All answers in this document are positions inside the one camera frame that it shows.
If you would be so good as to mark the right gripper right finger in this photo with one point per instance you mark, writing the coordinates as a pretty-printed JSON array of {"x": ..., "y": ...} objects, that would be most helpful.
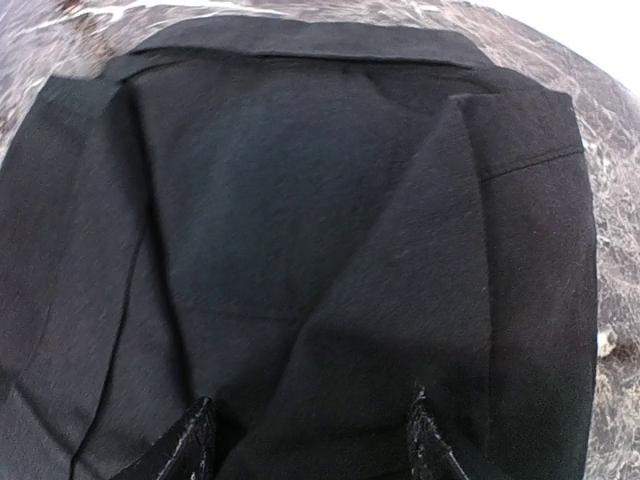
[{"x": 431, "y": 457}]

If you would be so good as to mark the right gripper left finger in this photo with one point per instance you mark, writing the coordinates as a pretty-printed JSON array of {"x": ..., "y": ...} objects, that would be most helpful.
[{"x": 184, "y": 452}]

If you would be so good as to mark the black long sleeve shirt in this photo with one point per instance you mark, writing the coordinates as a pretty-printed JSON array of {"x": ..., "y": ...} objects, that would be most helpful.
[{"x": 301, "y": 222}]

